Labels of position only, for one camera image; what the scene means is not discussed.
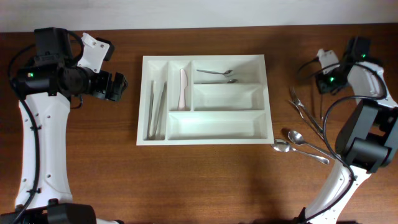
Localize large steel spoon upper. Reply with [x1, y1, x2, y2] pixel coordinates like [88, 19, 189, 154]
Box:
[287, 130, 333, 158]

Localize right black cable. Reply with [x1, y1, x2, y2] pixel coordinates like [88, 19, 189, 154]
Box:
[295, 55, 388, 224]

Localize large steel spoon lower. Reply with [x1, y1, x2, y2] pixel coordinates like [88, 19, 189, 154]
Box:
[271, 139, 330, 165]

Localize long steel tongs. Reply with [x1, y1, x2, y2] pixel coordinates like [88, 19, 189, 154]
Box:
[147, 80, 167, 140]

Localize large steel spoon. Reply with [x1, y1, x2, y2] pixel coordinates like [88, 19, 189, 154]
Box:
[287, 130, 333, 158]
[271, 139, 330, 165]

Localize small steel teaspoon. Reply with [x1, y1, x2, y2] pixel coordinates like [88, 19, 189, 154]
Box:
[197, 69, 234, 77]
[200, 79, 238, 85]

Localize pink plastic knife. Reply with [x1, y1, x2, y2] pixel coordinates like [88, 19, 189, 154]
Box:
[178, 69, 188, 111]

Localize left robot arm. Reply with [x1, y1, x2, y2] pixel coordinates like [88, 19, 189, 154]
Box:
[1, 27, 128, 224]

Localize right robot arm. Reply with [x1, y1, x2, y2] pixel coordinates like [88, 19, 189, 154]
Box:
[294, 36, 397, 223]

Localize white plastic cutlery tray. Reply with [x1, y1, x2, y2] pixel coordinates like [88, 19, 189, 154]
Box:
[136, 55, 274, 146]

